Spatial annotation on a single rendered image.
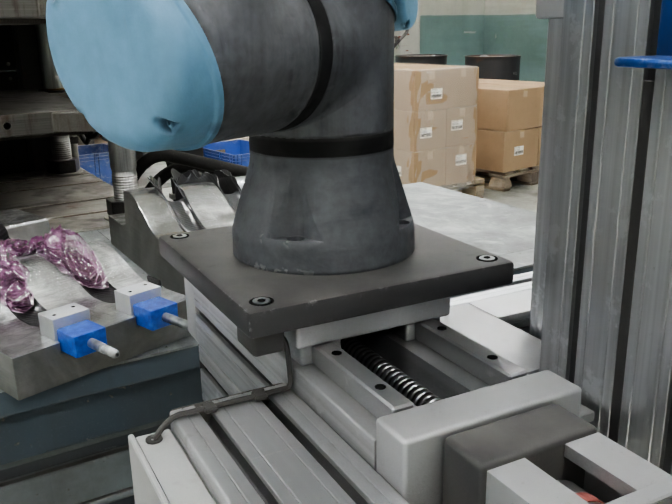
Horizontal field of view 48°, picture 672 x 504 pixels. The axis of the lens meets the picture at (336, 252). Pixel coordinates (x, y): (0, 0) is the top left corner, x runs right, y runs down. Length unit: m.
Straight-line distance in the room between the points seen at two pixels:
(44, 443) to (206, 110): 0.74
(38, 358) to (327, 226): 0.51
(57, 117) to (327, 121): 1.33
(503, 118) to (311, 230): 5.18
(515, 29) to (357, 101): 9.41
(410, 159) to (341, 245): 4.50
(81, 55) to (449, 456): 0.31
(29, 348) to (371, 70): 0.58
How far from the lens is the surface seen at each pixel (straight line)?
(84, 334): 0.95
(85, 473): 1.17
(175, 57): 0.43
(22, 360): 0.96
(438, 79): 5.10
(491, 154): 5.81
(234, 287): 0.54
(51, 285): 1.13
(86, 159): 4.97
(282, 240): 0.56
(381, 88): 0.58
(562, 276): 0.59
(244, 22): 0.46
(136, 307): 1.02
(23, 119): 1.83
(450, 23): 10.02
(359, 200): 0.56
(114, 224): 1.54
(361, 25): 0.56
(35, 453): 1.12
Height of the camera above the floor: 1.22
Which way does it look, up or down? 17 degrees down
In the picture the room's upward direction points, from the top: 1 degrees counter-clockwise
